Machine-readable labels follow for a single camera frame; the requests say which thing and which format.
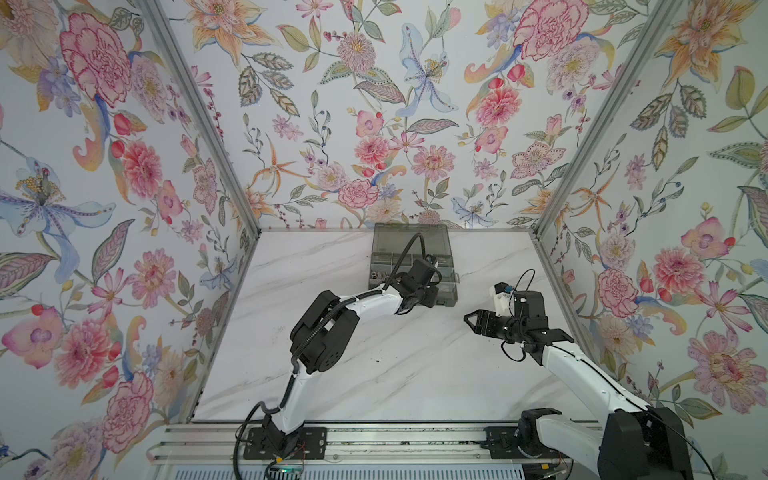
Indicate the right aluminium corner post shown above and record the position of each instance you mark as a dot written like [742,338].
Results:
[640,54]

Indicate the aluminium corner post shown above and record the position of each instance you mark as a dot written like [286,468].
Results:
[160,27]
[640,54]

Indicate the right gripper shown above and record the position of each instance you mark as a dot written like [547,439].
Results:
[486,319]

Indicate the grey plastic organizer box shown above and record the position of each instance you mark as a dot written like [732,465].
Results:
[396,246]

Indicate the aluminium mounting rail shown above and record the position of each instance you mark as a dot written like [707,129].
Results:
[346,443]

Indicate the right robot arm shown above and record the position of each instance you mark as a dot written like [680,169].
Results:
[635,440]

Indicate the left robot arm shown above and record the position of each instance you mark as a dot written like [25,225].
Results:
[321,336]

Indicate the left aluminium corner post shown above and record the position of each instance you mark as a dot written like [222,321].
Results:
[160,27]

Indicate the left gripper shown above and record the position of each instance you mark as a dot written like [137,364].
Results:
[431,291]

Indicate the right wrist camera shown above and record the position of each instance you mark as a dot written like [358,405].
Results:
[502,297]

